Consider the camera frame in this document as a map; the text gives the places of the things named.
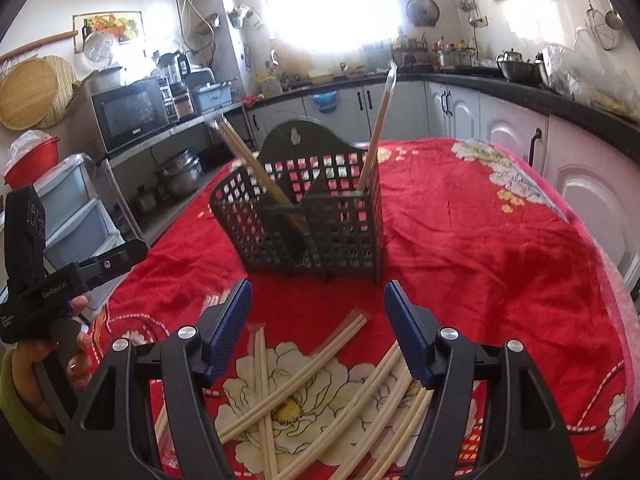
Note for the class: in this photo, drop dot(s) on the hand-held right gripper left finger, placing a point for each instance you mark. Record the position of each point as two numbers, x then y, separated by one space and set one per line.
231 332

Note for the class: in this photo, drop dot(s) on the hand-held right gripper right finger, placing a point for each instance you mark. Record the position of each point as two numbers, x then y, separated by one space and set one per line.
406 335

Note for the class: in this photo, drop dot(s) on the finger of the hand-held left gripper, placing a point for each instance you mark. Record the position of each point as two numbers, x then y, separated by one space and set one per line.
112 261

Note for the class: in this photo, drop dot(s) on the bunch of chopsticks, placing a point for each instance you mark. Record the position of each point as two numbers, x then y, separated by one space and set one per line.
320 356

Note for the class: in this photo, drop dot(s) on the black perforated utensil holder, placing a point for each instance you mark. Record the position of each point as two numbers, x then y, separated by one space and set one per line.
345 230

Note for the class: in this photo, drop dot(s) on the person's left forearm green sleeve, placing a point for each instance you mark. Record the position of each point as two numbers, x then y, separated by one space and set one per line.
11 410

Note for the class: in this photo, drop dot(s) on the hanging kitchen utensils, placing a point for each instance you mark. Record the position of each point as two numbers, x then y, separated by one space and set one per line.
470 2

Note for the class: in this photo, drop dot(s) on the person's left hand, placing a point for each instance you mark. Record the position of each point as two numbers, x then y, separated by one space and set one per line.
82 342

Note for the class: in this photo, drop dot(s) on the red plastic basin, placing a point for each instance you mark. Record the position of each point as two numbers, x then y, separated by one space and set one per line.
30 165

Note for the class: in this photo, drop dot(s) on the red floral blanket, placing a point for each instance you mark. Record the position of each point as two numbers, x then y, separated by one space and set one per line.
475 260

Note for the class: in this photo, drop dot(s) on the stacked steel pots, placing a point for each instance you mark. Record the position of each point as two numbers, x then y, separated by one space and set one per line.
180 175

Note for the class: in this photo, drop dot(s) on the stainless steel shelf table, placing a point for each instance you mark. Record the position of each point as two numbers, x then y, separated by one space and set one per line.
175 130

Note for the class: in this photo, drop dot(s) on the round bamboo board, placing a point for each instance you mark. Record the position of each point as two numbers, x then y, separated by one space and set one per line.
27 92

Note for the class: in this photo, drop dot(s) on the black microwave oven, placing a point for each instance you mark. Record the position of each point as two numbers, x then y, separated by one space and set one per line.
127 112

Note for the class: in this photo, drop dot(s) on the round woven mat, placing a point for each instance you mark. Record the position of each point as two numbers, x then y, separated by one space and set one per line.
65 85

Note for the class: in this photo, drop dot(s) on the blue-grey plastic box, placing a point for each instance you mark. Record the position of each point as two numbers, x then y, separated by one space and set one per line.
212 97

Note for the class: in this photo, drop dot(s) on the wooden rolling pin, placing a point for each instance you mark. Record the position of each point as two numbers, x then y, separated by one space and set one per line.
45 42

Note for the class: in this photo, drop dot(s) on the blender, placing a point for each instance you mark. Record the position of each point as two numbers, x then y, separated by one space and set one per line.
172 67

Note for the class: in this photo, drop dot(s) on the white desk fan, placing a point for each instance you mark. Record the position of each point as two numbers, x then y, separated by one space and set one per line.
100 49

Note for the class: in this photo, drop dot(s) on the white kitchen cabinets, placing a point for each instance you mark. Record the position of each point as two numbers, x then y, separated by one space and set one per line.
460 110

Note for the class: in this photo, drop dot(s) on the fruit picture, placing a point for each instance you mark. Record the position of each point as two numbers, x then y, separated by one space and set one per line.
112 22

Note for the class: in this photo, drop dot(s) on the blue hanging bin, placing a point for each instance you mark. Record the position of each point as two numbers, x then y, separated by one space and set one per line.
325 101

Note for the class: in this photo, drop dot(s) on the steel cooking pot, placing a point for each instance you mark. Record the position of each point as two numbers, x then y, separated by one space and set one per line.
452 59

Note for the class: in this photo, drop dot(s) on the steel bowl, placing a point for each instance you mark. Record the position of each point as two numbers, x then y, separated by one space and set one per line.
522 72

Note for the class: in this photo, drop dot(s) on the row of condiment bottles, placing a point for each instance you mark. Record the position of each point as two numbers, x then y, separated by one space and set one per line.
440 42

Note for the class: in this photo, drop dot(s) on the steel kettle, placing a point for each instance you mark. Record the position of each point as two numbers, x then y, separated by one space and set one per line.
509 56

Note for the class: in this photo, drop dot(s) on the clear plastic bag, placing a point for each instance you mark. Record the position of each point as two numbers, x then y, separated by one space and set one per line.
575 75

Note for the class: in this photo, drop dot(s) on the window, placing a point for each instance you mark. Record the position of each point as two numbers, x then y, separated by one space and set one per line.
330 5

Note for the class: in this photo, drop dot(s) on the round wall fan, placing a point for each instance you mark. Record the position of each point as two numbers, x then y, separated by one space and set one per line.
422 10

